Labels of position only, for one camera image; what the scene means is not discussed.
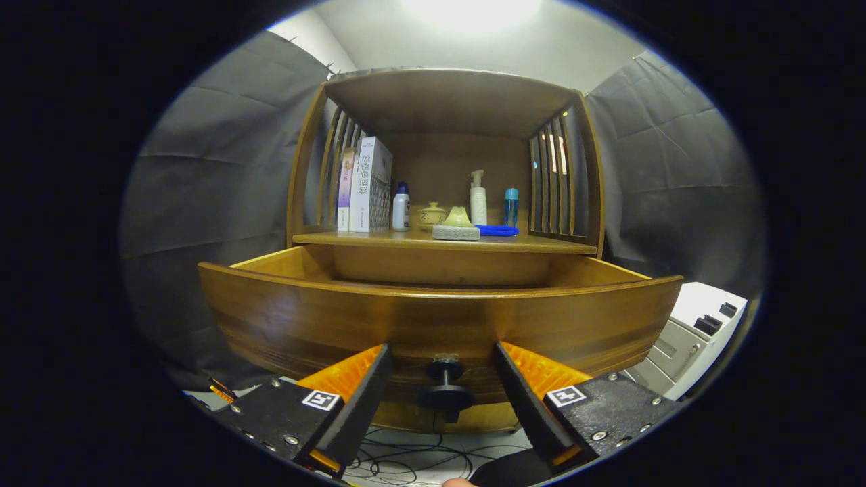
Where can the thin purple book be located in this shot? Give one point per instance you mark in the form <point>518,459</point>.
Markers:
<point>345,193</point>

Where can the green ornament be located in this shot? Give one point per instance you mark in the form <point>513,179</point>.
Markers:
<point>457,232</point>

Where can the wooden cabinet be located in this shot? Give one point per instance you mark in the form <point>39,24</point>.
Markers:
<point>446,162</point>

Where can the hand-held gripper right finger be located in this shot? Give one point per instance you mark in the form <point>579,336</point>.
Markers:
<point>528,406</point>

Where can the wooden cabinet door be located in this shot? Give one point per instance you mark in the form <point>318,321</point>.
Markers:
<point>487,418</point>
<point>399,421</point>

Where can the wooden drawer with black knob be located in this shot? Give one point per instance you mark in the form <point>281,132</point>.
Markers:
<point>419,325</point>

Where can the wooden countertop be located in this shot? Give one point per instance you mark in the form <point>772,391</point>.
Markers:
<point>379,238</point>

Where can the white plastic drawer unit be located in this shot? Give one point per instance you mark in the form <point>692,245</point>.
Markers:
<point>703,304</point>

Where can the white bottle with blue cap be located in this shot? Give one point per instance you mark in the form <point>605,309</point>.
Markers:
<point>401,213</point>

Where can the orange and black tool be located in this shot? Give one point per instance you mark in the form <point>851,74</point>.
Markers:
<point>221,391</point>

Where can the folded blue cloth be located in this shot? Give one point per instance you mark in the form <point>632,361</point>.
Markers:
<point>500,230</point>

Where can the yellow lidded tea cup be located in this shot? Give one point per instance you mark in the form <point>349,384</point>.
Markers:
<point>431,216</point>

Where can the clear blue bottle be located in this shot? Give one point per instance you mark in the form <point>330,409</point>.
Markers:
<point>511,210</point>

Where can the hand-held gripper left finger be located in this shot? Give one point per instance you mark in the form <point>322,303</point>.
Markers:
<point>358,406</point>

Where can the white patterned book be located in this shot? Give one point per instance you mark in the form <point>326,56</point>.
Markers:
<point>369,189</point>

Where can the white pump bottle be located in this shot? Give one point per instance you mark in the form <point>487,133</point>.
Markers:
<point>478,203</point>

